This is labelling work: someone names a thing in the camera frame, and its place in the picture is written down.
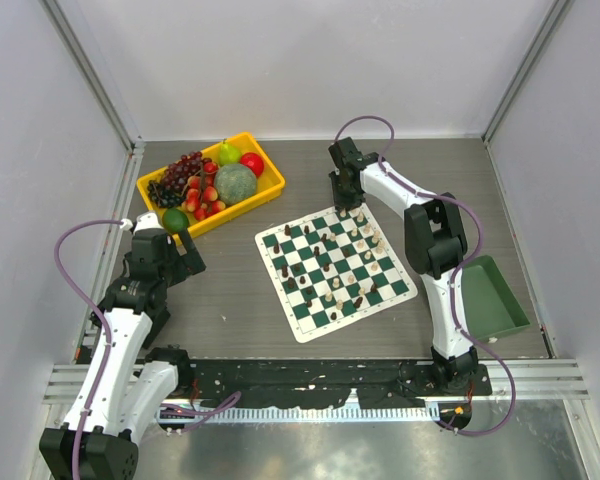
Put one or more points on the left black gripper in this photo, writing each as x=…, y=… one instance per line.
x=193, y=262

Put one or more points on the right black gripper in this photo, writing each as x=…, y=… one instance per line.
x=340, y=202

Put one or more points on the green white chess board mat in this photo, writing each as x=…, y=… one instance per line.
x=344, y=268

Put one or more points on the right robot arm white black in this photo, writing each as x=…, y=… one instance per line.
x=435, y=248

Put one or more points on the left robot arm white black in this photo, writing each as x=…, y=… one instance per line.
x=100, y=436

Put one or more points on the green avocado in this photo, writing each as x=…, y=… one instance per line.
x=175, y=220

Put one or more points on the black grape bunch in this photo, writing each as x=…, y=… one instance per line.
x=163, y=197

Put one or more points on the dark purple grape bunch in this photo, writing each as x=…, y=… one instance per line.
x=175, y=177

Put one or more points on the yellow plastic fruit tray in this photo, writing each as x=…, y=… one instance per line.
x=269, y=186

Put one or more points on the green netted melon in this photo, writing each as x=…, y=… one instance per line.
x=235, y=183

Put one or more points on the green pear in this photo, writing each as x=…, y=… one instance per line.
x=228, y=153

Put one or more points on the red apple in tray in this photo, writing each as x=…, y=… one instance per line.
x=254, y=162

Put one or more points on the green plastic tray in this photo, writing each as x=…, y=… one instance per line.
x=491, y=309

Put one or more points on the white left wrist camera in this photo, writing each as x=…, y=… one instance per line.
x=145, y=221

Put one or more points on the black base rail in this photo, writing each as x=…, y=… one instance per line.
x=320, y=384

